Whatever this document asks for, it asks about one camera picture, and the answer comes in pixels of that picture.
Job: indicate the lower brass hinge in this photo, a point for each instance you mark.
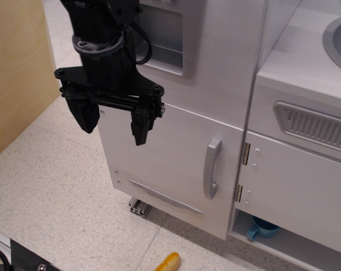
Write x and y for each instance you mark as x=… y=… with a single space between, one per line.
x=239 y=193

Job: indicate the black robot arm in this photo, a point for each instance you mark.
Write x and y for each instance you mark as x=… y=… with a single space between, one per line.
x=103 y=37

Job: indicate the grey sink basin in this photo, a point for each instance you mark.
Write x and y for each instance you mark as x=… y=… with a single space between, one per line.
x=332 y=41

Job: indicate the upper brass hinge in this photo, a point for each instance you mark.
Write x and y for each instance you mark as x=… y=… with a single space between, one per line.
x=246 y=152

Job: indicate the white low fridge door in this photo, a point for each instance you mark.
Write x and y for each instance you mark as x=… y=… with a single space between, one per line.
x=167 y=171

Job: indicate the silver fridge door handle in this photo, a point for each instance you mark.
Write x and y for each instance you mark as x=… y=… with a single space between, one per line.
x=212 y=153

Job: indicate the grey oven vent panel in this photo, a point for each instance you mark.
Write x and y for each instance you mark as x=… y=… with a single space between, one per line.
x=308 y=124

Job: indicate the brass hinge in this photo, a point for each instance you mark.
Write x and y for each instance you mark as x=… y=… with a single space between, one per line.
x=239 y=193
x=246 y=152

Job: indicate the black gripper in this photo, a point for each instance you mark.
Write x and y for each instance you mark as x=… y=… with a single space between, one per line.
x=114 y=82

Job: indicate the white toy kitchen cabinet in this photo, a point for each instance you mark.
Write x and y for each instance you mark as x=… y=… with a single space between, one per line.
x=292 y=66

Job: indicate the wooden panel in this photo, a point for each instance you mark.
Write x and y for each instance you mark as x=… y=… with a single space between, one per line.
x=27 y=82

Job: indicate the aluminium extrusion bar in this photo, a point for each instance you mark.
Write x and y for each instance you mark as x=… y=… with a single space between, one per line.
x=139 y=207

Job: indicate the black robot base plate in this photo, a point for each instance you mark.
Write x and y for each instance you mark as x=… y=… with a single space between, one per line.
x=25 y=259

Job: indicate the toy bread loaf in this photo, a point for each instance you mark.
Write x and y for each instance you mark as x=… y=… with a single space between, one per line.
x=171 y=263

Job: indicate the white oven door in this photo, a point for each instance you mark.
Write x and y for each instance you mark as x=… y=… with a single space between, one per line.
x=294 y=189

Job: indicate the blue plastic cup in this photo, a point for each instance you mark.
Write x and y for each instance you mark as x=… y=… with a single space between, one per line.
x=261 y=228

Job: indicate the white upper fridge door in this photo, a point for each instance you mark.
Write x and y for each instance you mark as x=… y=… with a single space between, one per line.
x=204 y=54

